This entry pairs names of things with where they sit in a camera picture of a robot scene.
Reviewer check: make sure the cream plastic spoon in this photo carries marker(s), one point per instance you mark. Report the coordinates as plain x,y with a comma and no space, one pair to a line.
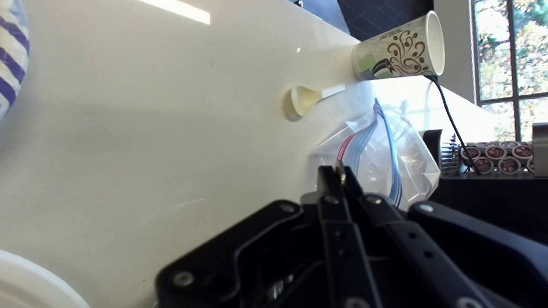
299,102

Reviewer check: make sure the stainless steel lidded bin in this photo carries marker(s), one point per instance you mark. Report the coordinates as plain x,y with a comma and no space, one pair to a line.
541,148

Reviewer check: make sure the window with trees outside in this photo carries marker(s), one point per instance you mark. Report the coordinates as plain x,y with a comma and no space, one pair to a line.
496,58

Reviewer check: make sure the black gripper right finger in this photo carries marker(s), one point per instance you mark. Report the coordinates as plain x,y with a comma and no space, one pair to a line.
445,258

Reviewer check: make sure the blue patterned paper bowl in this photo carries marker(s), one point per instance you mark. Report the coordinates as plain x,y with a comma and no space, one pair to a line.
10,52

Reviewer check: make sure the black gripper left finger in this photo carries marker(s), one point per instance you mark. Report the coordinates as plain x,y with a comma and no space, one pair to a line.
267,258

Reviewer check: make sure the black appliance with screen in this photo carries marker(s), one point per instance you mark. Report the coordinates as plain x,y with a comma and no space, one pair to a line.
489,200

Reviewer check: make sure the clear zip plastic bag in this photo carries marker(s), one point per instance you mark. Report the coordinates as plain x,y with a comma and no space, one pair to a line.
394,155

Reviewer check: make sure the patterned paper cup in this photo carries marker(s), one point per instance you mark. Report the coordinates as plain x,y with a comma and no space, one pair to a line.
399,52

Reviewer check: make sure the white paper plate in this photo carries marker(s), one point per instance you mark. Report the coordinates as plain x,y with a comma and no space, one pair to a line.
27,285

